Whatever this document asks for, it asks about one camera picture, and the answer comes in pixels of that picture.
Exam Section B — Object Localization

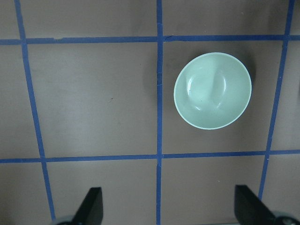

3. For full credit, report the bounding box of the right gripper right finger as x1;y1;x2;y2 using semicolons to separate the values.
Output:
235;185;279;225

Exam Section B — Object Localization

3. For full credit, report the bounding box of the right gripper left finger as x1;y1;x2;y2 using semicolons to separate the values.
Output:
70;187;103;225

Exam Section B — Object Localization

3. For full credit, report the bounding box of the green bowl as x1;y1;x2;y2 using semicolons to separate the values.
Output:
173;52;252;130

